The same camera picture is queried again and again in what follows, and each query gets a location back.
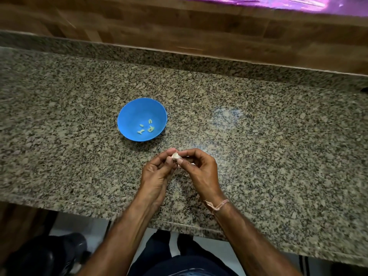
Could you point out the person's left thumb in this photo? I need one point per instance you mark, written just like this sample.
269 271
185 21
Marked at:
169 166

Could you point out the white garlic clove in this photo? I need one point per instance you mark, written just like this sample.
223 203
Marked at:
175 156

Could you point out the purple shiny foil sheet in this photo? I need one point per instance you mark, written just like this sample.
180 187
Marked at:
273 3

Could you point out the person's right forearm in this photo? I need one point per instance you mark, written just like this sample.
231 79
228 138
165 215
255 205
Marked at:
250 241

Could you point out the person's left hand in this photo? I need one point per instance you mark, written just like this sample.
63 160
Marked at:
153 181

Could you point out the person's left forearm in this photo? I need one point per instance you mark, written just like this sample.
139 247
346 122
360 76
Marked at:
120 238

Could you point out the person's dark blue trousers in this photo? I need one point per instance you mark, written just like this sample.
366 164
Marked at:
184 260

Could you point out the person's right thumb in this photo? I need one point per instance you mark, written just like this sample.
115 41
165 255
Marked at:
184 166

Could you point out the pink thread wristband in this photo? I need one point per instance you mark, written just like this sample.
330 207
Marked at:
220 205

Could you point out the person's right hand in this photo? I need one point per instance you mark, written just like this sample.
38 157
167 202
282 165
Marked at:
205 178

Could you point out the black rounded object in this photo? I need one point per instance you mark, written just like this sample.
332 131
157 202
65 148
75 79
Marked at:
46 255

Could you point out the blue plastic bowl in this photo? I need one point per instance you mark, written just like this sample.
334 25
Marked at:
135 112

